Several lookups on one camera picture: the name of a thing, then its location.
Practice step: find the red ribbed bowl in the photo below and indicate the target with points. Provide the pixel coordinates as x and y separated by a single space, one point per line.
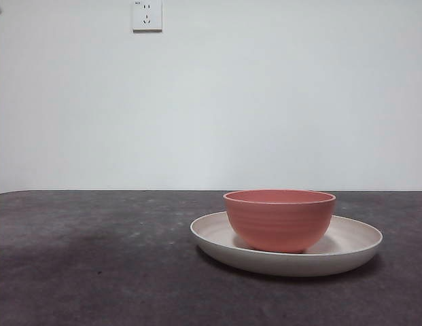
280 224

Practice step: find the white round plate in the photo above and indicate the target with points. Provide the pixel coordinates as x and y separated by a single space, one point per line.
285 263

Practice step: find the white wall socket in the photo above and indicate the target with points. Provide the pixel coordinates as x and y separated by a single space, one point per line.
147 17

